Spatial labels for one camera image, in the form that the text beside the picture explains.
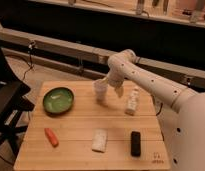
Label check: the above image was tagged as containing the black chair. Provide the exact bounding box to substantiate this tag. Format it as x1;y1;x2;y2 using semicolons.
0;46;34;156

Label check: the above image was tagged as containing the black remote control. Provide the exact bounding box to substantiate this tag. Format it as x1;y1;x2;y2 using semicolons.
131;131;141;157

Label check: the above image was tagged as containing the orange carrot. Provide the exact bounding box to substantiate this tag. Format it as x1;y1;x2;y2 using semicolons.
44;128;59;147

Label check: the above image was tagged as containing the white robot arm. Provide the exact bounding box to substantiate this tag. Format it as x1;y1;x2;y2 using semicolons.
98;49;205;171

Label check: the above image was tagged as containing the green bowl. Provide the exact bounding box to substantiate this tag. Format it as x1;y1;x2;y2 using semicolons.
42;87;74;115

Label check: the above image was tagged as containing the black cable on floor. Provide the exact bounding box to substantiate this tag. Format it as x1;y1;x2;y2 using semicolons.
21;40;37;83

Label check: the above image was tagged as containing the wooden table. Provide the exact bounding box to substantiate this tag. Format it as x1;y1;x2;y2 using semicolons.
14;81;170;171

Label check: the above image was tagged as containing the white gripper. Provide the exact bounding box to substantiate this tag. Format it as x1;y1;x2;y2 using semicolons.
94;77;124;98

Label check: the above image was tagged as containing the white plastic bottle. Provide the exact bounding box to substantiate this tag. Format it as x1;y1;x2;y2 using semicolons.
125;87;139;115

